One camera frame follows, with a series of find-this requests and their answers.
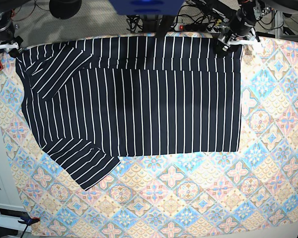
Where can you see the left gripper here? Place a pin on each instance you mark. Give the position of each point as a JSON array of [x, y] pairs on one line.
[[239, 30]]

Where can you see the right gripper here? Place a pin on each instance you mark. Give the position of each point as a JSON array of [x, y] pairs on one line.
[[9, 43]]

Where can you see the navy white striped T-shirt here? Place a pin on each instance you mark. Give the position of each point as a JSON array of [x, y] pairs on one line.
[[90, 102]]

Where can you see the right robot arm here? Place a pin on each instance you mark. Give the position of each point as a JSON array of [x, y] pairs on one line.
[[5, 19]]

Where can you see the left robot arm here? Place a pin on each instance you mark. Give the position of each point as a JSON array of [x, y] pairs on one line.
[[258, 7]]

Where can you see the black round stool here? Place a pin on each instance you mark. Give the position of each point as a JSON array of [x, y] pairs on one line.
[[64, 9]]

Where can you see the patterned tablecloth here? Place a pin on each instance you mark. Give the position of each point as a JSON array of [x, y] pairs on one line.
[[194, 195]]

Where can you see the blue clamp orange tip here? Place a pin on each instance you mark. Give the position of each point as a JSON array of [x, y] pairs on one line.
[[28, 221]]

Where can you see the white power strip red switch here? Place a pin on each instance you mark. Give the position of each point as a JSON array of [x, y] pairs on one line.
[[197, 27]]

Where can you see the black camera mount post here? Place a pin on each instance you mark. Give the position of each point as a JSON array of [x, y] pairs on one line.
[[165, 25]]

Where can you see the white wall vent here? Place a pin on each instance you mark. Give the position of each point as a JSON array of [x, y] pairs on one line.
[[10, 215]]

